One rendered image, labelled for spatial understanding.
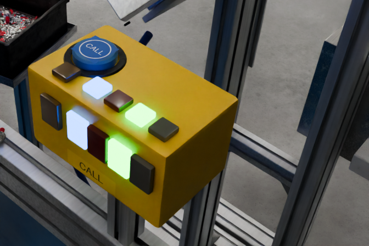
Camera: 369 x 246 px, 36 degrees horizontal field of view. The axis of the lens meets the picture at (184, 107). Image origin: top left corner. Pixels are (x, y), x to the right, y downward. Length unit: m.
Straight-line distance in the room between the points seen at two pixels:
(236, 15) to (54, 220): 0.48
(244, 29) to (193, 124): 0.61
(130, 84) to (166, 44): 1.93
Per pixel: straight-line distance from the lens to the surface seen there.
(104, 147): 0.47
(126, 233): 0.62
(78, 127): 0.48
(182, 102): 0.48
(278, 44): 2.53
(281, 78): 2.34
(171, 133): 0.44
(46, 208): 0.72
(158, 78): 0.50
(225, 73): 1.07
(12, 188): 0.76
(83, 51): 0.51
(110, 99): 0.46
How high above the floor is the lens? 1.38
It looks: 41 degrees down
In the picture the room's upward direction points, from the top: 7 degrees clockwise
